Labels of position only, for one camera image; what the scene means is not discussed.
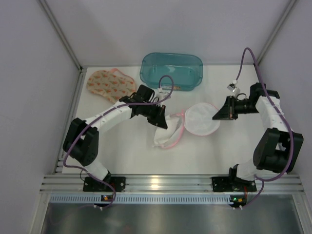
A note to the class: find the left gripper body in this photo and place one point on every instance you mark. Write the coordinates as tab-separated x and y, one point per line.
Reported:
153	112

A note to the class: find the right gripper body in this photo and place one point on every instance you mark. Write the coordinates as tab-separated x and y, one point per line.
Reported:
232	107

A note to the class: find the white bra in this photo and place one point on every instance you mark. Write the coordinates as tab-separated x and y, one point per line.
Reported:
168	138

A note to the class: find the small white mesh laundry bag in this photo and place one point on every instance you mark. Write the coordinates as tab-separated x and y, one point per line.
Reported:
197	120

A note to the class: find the floral pink laundry bag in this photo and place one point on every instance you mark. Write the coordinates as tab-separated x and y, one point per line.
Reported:
112	84

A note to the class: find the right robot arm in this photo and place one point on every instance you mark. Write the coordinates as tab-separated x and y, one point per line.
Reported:
279	147

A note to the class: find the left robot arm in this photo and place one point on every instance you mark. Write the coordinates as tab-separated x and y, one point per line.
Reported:
82	139

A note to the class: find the teal plastic bin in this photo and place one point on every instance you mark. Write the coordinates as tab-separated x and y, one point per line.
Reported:
182	70

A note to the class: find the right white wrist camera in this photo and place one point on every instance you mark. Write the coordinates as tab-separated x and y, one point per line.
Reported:
232	87

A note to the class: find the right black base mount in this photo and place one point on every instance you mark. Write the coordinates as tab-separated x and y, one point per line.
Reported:
227	184

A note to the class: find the aluminium front rail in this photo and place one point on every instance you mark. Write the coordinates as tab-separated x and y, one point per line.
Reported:
168	184

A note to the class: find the right aluminium corner post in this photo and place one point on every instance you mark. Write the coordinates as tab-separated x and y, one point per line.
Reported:
282	19

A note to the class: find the aluminium corner post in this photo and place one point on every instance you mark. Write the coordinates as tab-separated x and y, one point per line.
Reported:
59	32
282	19

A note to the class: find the perforated cable duct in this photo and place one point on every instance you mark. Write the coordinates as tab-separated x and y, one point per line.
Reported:
146	199

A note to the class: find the left aluminium corner post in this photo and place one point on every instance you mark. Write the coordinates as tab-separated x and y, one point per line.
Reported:
59	32

